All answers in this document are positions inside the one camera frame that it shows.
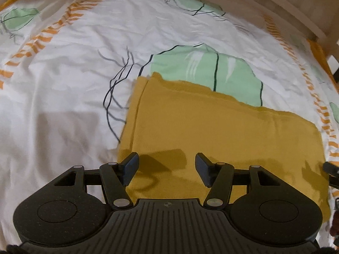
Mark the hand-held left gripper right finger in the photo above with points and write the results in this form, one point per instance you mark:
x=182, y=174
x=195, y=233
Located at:
x=202, y=167

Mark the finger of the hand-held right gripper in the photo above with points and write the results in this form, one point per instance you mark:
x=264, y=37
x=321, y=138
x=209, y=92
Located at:
x=331, y=168

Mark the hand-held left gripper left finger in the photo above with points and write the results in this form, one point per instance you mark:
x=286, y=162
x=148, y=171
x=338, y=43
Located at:
x=131, y=167

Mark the mustard yellow knit garment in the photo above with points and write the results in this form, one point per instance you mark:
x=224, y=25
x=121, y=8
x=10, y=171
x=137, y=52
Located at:
x=212, y=127

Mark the beige wooden bed frame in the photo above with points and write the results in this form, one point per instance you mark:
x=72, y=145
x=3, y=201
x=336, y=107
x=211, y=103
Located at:
x=286, y=8

